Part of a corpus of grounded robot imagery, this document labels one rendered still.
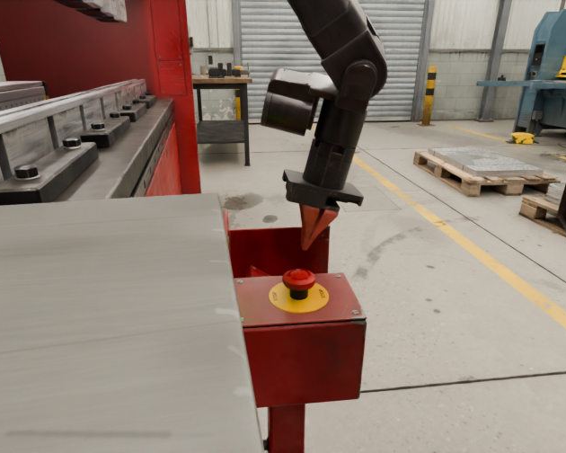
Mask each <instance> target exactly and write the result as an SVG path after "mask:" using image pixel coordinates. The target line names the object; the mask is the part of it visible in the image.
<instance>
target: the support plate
mask: <svg viewBox="0 0 566 453"><path fill-rule="evenodd" d="M0 453H265V452H264V447H263V442H262V436H261V427H260V422H259V417H258V412H257V406H256V402H255V396H254V391H253V386H252V376H251V371H250V366H249V361H248V356H247V350H246V346H245V340H244V335H243V326H242V320H241V316H240V310H239V306H238V300H237V295H236V290H235V284H234V275H233V270H232V265H231V260H230V254H229V250H228V244H227V239H226V230H225V224H224V220H223V214H222V209H221V204H220V199H219V195H218V193H215V192H214V193H200V194H184V195H169V196H154V197H139V198H124V199H108V200H79V201H64V202H49V203H33V204H19V205H3V206H0Z"/></svg>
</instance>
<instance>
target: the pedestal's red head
mask: <svg viewBox="0 0 566 453"><path fill-rule="evenodd" d="M301 230H302V227H301V226H287V227H266V228H245V229H230V235H231V265H232V270H233V275H234V284H235V290H236V295H237V300H238V306H239V310H240V316H241V320H242V326H243V335H244V340H245V346H246V350H247V356H248V361H249V366H250V371H251V376H252V386H253V391H254V396H255V402H256V406H257V408H263V407H273V406H283V405H294V404H313V403H324V402H334V401H344V400H355V399H359V397H360V389H361V379H362V370H363V361H364V352H365V342H366V333H367V320H366V319H367V316H366V314H365V312H364V310H363V308H362V307H361V305H360V304H359V302H358V299H357V297H356V295H355V293H354V291H353V289H352V287H351V286H350V284H349V282H348V280H347V278H346V276H345V274H344V272H335V273H328V263H329V245H330V230H331V226H327V227H326V228H325V229H324V230H323V231H322V232H321V233H320V234H319V235H318V236H317V237H316V238H315V239H314V241H313V242H312V244H311V245H310V246H309V248H308V249H307V250H303V249H302V247H301ZM294 269H303V270H307V271H310V272H312V273H313V274H314V276H315V279H316V282H315V283H317V284H319V285H321V286H322V287H324V288H325V289H326V290H327V292H328V294H329V300H328V302H327V304H326V305H325V306H324V307H322V308H321V309H319V310H316V311H313V312H310V313H302V314H298V313H290V312H286V311H283V310H281V309H279V308H277V307H275V306H273V305H272V303H271V302H270V298H269V293H270V290H271V289H272V288H273V287H275V286H276V285H278V284H279V283H281V282H283V281H282V278H283V275H284V274H285V273H286V272H287V271H291V270H294Z"/></svg>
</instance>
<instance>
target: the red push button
mask: <svg viewBox="0 0 566 453"><path fill-rule="evenodd" d="M282 281H283V283H284V285H285V286H286V287H287V288H288V289H290V297H291V298H293V299H296V300H302V299H305V298H307V297H308V290H309V289H310V288H312V287H313V286H314V284H315V282H316V279H315V276H314V274H313V273H312V272H310V271H307V270H303V269H294V270H291V271H287V272H286V273H285V274H284V275H283V278H282Z"/></svg>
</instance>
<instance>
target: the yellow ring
mask: <svg viewBox="0 0 566 453"><path fill-rule="evenodd" d="M269 298H270V302H271V303H272V305H273V306H275V307H277V308H279V309H281V310H283V311H286V312H290V313H298V314H302V313H310V312H313V311H316V310H319V309H321V308H322V307H324V306H325V305H326V304H327V302H328V300H329V294H328V292H327V290H326V289H325V288H324V287H322V286H321V285H319V284H317V283H315V284H314V286H313V287H312V288H310V289H309V290H308V297H307V298H305V299H302V300H296V299H293V298H291V297H290V289H288V288H287V287H286V286H285V285H284V283H283V282H281V283H279V284H278V285H276V286H275V287H273V288H272V289H271V290H270V293H269Z"/></svg>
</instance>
